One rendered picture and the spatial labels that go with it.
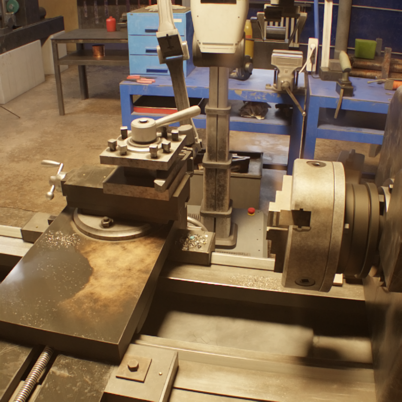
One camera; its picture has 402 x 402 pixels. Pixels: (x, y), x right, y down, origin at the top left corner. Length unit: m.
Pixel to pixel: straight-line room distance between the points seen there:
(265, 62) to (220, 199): 4.37
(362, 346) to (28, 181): 2.97
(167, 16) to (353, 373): 1.27
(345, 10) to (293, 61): 5.27
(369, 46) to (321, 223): 3.35
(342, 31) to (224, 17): 5.91
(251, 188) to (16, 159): 2.13
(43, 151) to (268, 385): 3.55
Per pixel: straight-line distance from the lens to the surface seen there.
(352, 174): 2.98
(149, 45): 2.86
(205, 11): 1.87
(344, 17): 7.68
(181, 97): 1.74
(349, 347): 1.20
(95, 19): 5.35
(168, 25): 1.66
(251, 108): 2.73
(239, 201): 3.02
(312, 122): 2.65
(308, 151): 2.71
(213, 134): 2.03
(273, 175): 3.57
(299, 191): 0.80
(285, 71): 2.43
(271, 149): 4.04
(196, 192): 3.02
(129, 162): 1.06
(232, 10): 1.86
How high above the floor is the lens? 1.56
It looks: 30 degrees down
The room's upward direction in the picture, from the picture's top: straight up
